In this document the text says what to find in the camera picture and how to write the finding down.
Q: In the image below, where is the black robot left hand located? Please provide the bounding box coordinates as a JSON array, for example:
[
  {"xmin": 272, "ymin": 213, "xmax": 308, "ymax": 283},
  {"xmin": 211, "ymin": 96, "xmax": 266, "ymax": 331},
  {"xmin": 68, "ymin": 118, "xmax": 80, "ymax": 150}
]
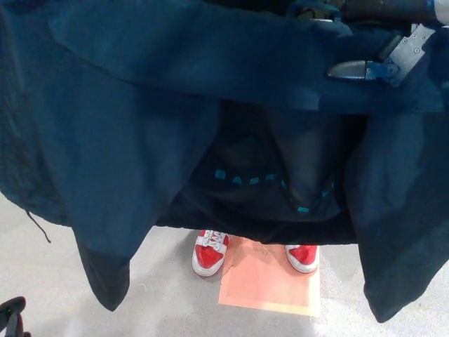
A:
[{"xmin": 0, "ymin": 296, "xmax": 31, "ymax": 337}]

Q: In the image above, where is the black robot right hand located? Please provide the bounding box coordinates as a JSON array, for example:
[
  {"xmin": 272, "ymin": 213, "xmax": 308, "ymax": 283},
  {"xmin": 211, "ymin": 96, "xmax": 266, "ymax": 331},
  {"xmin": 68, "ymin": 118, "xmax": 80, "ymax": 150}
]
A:
[{"xmin": 324, "ymin": 0, "xmax": 449, "ymax": 87}]

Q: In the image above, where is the dark navy coat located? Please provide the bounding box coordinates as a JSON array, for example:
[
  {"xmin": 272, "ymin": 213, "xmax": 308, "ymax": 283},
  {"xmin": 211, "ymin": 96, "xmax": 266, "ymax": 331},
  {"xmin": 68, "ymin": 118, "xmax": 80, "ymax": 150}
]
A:
[{"xmin": 0, "ymin": 0, "xmax": 449, "ymax": 324}]

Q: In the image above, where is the red white right sneaker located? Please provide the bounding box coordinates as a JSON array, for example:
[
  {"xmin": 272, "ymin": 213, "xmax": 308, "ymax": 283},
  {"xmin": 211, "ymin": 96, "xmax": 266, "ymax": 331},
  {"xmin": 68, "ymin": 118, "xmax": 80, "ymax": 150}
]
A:
[{"xmin": 192, "ymin": 230, "xmax": 230, "ymax": 277}]

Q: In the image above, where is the red white sneaker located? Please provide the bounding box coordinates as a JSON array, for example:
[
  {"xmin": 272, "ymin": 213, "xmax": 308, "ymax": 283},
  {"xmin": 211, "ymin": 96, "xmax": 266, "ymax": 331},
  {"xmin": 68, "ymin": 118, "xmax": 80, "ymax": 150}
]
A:
[
  {"xmin": 284, "ymin": 244, "xmax": 319, "ymax": 275},
  {"xmin": 192, "ymin": 230, "xmax": 230, "ymax": 277}
]

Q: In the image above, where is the red white left sneaker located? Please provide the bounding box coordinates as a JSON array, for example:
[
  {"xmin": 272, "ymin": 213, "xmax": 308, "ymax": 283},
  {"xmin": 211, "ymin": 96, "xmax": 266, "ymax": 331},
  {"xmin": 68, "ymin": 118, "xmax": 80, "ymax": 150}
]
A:
[{"xmin": 284, "ymin": 244, "xmax": 319, "ymax": 275}]

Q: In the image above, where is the orange floor marking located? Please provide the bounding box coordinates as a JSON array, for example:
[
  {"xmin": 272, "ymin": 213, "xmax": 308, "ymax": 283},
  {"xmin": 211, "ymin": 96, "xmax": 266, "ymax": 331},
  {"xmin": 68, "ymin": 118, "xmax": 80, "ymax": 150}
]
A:
[{"xmin": 217, "ymin": 234, "xmax": 321, "ymax": 319}]

